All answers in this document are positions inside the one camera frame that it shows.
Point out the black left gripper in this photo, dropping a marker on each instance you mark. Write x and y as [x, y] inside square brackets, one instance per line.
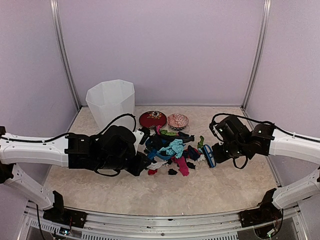
[137, 168]

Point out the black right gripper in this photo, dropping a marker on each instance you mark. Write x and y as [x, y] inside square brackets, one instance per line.
[220, 157]

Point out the blue dustpan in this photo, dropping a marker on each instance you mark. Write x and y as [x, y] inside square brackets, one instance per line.
[152, 149]

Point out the blue hand brush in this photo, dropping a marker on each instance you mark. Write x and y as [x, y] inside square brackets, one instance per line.
[208, 154]

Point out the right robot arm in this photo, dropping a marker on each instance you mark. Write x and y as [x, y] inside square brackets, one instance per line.
[267, 139]

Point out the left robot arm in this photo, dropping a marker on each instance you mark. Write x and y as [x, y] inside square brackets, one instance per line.
[115, 149]

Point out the small red paper scrap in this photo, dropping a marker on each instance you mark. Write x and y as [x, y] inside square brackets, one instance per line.
[152, 171]

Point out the white paper scrap long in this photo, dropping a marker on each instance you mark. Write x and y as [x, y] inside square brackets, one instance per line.
[156, 165]

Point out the small black paper scrap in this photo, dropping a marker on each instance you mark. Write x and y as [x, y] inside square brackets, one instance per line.
[172, 172]

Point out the black paper scrap curved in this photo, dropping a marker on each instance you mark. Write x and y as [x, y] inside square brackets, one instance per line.
[186, 138]

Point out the green paper scrap right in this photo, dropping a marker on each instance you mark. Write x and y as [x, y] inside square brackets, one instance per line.
[165, 132]

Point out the teal paper scrap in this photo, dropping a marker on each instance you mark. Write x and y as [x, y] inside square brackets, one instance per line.
[175, 148]

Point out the red floral plate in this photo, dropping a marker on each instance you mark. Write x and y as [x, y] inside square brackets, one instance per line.
[152, 119]

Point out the pink patterned bowl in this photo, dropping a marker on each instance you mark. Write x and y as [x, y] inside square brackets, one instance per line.
[177, 121]

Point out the white plastic trash bin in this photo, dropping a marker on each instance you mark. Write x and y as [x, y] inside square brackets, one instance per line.
[110, 99]

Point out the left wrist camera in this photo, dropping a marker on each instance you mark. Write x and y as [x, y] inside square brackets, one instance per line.
[141, 135]

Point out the aluminium front rail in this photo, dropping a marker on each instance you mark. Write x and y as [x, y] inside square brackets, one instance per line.
[109, 226]

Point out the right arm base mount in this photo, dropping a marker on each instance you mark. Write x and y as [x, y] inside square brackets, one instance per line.
[264, 213]

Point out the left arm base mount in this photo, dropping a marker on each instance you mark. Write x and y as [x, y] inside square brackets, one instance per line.
[61, 215]

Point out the right aluminium corner post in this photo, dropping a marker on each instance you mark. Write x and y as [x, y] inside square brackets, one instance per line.
[258, 53]

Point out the aluminium corner post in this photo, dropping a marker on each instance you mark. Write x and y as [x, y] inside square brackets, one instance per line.
[258, 53]
[63, 54]

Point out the left aluminium corner post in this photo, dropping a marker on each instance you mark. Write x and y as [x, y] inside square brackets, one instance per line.
[63, 54]

